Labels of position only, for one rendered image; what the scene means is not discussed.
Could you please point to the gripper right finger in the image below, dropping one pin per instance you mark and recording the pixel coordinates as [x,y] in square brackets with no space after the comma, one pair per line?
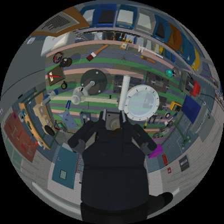
[139,132]

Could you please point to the teal round part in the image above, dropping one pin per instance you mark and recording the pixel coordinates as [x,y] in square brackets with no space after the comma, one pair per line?
[168,73]

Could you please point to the purple spool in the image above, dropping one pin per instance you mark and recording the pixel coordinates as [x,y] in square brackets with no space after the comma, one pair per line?
[167,115]

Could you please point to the small tan box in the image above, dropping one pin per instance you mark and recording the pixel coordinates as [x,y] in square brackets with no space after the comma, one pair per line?
[124,46]

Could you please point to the black spool with yellow label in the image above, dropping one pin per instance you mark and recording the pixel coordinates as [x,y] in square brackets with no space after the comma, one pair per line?
[65,62]

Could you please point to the blue bin with black contents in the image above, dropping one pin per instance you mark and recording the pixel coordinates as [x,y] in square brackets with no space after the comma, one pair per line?
[161,29]
[105,16]

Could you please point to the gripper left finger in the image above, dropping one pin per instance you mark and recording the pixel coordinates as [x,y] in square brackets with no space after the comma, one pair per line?
[87,128]

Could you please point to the black oval pad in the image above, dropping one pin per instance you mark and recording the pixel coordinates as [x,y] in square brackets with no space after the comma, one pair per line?
[49,130]

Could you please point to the brown board with red stick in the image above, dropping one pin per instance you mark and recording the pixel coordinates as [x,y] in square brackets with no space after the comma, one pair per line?
[55,75]

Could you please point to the blue-grey metal sheet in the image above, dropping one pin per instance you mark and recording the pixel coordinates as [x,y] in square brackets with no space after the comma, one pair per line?
[69,119]

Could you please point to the orange cork notice board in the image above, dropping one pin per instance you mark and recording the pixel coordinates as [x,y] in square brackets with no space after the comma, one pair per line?
[35,119]

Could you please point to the blue bin with pale contents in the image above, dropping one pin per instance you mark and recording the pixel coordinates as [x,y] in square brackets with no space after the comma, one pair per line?
[88,15]
[126,16]

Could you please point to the small grey motor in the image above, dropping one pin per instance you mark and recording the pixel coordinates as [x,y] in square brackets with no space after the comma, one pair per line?
[164,128]

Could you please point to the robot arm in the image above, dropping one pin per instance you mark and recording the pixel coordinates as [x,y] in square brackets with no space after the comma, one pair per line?
[162,200]

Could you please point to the navy blue mat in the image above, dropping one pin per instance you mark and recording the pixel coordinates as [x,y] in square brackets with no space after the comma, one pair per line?
[191,109]

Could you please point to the brown framed vent grille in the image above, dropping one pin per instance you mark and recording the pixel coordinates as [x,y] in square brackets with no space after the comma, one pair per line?
[59,22]

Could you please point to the blue and white torch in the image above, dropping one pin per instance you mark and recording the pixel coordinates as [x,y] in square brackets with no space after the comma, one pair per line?
[49,97]

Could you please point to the white caliper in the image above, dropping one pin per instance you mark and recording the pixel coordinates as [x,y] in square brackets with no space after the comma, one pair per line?
[149,50]

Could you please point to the red fire extinguisher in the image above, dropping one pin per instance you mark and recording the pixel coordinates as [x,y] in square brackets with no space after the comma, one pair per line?
[164,159]

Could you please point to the yellow multimeter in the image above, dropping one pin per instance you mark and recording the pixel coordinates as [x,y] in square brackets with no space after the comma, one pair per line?
[175,106]

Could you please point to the black wall sign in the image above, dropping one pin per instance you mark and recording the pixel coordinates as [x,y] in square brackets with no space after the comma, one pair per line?
[184,163]

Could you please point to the grey bin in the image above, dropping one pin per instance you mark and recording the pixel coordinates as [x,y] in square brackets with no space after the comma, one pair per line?
[144,21]

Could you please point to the small dark rest block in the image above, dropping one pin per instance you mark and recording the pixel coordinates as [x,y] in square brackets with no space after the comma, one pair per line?
[162,102]

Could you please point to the small red wall box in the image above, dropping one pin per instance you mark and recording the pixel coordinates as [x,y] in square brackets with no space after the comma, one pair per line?
[169,170]

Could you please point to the teal door with window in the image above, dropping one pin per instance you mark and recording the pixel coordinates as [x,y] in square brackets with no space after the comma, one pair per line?
[64,164]

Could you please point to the dark grey cradle block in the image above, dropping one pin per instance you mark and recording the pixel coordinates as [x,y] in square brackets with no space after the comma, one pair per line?
[156,82]

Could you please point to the grey round part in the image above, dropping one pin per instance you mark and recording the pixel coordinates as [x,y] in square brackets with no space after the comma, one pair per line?
[175,71]

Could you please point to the dark grey rest block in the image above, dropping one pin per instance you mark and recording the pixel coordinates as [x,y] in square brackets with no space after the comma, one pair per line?
[117,84]

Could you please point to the red and grey vise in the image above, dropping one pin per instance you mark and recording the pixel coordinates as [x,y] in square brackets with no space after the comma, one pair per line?
[195,87]

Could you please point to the brown bin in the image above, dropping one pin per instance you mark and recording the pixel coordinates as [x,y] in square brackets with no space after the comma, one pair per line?
[175,37]

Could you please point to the white round magnifier lens head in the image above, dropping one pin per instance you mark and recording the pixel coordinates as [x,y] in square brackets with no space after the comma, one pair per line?
[130,93]

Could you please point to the purple box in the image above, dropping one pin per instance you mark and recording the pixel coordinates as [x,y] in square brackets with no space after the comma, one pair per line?
[156,152]

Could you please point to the cream jointed lamp arm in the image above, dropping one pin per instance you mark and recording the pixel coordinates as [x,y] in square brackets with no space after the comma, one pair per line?
[97,99]

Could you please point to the green stand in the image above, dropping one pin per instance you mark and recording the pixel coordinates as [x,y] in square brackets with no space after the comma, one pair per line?
[185,139]

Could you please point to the grey square block with disc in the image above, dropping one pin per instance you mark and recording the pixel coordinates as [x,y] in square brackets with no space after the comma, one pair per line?
[112,119]

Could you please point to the yellow bin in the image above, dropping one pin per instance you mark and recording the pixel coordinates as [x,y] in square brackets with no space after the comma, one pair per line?
[195,59]

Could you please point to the white box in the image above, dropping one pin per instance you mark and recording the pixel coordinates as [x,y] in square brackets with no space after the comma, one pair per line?
[54,43]

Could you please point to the small white wall sign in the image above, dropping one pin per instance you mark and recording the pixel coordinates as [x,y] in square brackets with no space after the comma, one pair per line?
[31,40]

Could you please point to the green circuit board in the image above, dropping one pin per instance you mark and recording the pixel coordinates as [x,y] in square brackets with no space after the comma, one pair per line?
[60,126]

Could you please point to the black small clamp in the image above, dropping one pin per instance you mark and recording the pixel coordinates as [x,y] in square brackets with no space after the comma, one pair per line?
[152,119]

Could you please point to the dark round lamp base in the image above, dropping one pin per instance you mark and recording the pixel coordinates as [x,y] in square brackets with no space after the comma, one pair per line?
[99,78]

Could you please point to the grey switch box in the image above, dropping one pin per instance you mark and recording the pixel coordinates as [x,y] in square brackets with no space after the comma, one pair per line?
[84,116]

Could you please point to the wall tool rack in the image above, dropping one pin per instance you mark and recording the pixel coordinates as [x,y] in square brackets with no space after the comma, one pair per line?
[115,36]

